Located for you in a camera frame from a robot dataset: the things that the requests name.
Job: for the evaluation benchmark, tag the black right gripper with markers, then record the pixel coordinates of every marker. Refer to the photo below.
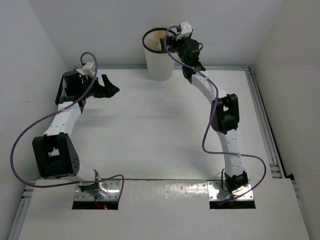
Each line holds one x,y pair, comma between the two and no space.
172,40

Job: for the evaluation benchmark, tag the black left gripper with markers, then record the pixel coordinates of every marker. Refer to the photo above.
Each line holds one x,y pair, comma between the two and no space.
107,91

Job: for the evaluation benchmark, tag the orange label plastic bottle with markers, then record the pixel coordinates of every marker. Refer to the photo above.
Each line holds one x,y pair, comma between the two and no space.
158,37

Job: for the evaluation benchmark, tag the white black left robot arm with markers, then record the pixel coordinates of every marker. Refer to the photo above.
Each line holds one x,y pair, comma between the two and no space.
55,154

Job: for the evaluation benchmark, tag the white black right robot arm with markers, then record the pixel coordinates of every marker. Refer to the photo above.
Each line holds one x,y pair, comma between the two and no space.
224,116

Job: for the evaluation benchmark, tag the white bin black rim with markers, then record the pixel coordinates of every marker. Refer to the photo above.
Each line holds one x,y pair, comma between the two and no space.
159,65

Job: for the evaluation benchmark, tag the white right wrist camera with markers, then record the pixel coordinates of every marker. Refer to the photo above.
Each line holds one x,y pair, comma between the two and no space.
184,30

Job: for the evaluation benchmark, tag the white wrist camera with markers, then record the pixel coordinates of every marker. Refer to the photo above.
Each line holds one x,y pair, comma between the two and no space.
89,69
184,30

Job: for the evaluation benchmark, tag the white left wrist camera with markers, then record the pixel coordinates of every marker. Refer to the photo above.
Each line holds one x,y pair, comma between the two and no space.
89,69

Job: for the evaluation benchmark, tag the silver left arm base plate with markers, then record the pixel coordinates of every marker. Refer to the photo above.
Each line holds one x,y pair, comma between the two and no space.
104,191

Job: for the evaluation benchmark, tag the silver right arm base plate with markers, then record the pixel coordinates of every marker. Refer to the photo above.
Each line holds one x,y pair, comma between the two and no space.
217,192

